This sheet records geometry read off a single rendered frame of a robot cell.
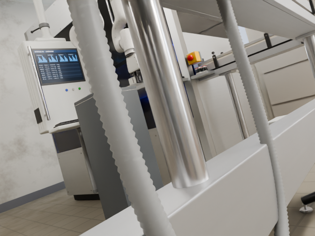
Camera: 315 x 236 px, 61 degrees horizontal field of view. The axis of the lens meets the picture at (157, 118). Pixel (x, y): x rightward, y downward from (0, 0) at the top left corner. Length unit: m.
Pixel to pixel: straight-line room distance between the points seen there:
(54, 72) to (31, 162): 2.48
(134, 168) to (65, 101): 2.18
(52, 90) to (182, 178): 2.08
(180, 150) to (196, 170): 0.03
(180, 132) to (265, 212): 0.20
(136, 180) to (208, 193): 0.13
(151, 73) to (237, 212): 0.21
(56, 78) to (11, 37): 2.78
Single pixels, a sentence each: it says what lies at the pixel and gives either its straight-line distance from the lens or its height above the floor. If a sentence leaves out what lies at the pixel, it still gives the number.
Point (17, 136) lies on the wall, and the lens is 4.64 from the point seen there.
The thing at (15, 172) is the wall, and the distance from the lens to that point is 4.58.
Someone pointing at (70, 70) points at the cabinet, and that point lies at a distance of 2.48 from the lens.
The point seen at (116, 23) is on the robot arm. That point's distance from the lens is 1.75.
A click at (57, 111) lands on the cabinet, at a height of 0.95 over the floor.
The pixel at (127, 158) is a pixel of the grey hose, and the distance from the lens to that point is 0.21.
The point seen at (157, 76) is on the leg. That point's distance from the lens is 0.33.
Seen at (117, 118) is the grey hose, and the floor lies 0.65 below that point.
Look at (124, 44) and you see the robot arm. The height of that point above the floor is 1.14.
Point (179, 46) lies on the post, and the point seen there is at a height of 1.11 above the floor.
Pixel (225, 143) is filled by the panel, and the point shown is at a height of 0.35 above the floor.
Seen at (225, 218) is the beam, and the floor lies 0.50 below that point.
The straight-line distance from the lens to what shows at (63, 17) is 2.98.
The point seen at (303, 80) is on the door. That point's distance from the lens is 3.88.
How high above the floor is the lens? 0.64
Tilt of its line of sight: 1 degrees up
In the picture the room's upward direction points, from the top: 16 degrees counter-clockwise
